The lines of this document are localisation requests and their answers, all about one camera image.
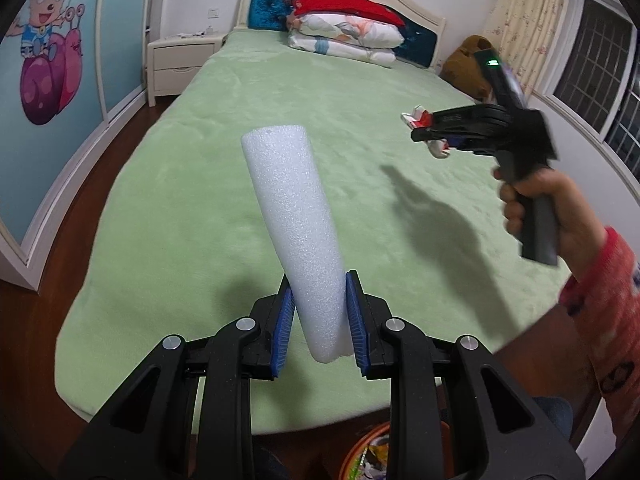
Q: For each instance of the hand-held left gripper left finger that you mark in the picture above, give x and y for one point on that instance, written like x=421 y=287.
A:
x=282 y=332

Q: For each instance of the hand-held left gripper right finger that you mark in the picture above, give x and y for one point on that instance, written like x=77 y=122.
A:
x=356 y=332

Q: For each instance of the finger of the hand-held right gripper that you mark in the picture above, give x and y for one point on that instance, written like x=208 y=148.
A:
x=465 y=120
x=475 y=143

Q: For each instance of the red white packet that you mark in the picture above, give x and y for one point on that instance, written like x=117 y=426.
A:
x=425 y=120

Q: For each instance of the white foam tube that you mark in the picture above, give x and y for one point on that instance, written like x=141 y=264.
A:
x=295 y=220

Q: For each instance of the orange plastic bin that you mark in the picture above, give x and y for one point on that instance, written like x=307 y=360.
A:
x=357 y=452

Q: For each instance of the person's right hand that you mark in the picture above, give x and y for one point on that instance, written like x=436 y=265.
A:
x=575 y=215

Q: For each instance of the brown teddy bear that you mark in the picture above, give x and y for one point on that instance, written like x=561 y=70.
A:
x=465 y=70

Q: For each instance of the barred window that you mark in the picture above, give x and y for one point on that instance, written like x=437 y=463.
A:
x=600 y=85

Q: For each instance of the floral curtain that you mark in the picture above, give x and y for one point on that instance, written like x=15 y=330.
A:
x=525 y=20

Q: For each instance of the folded white floral quilt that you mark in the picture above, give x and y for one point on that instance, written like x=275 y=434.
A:
x=350 y=52

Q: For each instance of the white floral pillow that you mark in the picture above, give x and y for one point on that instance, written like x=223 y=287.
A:
x=350 y=30

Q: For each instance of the red pillow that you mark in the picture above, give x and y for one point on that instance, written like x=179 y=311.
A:
x=360 y=7

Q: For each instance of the green bed blanket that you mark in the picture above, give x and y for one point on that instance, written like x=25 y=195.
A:
x=200 y=185

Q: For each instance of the person's right leg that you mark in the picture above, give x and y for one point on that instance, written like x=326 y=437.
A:
x=552 y=417

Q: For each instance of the white blue tufted headboard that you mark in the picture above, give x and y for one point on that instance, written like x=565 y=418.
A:
x=270 y=15

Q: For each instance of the white nightstand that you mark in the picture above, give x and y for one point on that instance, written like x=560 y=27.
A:
x=180 y=65

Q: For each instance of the blue cartoon wardrobe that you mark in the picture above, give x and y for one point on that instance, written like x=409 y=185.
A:
x=60 y=85

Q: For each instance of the white wall socket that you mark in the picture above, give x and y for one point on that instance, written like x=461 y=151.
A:
x=214 y=12

